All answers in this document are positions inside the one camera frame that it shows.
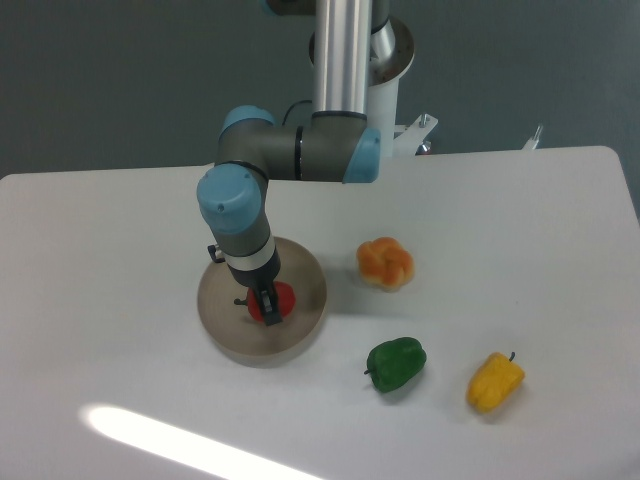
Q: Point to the silver and grey robot arm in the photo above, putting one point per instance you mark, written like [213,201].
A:
[252,151]

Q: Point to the orange knotted bread roll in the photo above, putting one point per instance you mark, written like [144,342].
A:
[384,263]

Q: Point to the yellow bell pepper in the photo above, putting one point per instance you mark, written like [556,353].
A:
[493,382]

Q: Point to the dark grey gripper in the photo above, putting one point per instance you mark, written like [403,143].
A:
[256,271]

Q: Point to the green bell pepper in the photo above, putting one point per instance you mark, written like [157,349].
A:
[391,364]

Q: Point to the beige round plate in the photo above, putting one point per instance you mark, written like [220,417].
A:
[270,327]

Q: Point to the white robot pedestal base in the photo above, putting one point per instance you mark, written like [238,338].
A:
[390,110]

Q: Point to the red bell pepper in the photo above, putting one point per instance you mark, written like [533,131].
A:
[286,301]

